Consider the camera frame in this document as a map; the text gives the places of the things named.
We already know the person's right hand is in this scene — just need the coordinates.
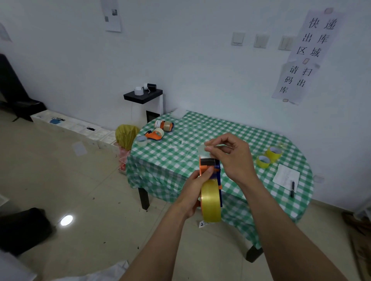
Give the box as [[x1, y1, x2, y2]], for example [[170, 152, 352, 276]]
[[204, 133, 259, 187]]

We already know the person's left hand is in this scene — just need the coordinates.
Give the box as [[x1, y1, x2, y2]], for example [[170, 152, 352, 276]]
[[174, 166, 215, 219]]

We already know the short yellow tape roll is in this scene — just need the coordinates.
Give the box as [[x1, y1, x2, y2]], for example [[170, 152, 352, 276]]
[[256, 155, 272, 169]]

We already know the tall yellow tape roll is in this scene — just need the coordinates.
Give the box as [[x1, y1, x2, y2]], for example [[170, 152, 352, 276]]
[[265, 146, 283, 164]]

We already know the person's left forearm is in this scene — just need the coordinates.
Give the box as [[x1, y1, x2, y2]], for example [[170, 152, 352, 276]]
[[120, 202, 191, 281]]

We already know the person's right forearm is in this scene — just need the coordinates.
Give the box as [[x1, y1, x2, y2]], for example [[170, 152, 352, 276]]
[[242, 175, 348, 281]]

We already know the green checkered tablecloth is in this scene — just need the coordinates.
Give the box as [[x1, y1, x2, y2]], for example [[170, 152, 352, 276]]
[[125, 111, 315, 250]]

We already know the dark table leg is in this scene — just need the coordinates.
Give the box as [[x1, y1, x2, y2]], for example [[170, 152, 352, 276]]
[[245, 245, 264, 263], [138, 187, 151, 211]]

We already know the white paper sheet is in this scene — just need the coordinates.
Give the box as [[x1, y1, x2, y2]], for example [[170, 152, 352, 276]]
[[272, 163, 301, 193]]

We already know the white foam pad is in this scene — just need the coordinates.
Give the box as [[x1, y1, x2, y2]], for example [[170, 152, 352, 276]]
[[170, 108, 189, 120]]

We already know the pink plastic bag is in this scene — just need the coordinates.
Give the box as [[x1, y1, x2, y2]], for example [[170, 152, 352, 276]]
[[117, 146, 130, 172]]

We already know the yellow plastic bag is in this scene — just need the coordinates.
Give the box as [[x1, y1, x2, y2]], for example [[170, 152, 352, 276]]
[[115, 124, 140, 151]]

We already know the white cabinet with black top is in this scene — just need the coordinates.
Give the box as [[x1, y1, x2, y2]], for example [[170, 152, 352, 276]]
[[123, 88, 164, 129]]

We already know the white cloth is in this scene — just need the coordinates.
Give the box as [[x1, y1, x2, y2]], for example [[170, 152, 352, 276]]
[[52, 260, 130, 281]]

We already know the row of white boxes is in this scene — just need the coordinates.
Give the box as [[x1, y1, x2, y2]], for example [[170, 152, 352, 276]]
[[30, 109, 120, 152]]

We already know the white metal rack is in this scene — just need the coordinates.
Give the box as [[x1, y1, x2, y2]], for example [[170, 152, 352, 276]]
[[353, 198, 371, 221]]

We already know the white board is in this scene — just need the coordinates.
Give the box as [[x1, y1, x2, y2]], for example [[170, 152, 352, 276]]
[[0, 250, 37, 281]]

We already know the black chair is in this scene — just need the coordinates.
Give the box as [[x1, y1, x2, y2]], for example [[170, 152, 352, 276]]
[[0, 53, 47, 122]]

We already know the white wall switch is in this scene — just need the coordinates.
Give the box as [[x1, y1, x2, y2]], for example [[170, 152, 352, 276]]
[[254, 34, 270, 49], [231, 32, 246, 47], [278, 35, 295, 51]]

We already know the white printed wall paper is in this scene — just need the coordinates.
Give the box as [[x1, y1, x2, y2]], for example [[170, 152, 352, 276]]
[[0, 22, 13, 43], [100, 0, 122, 33]]

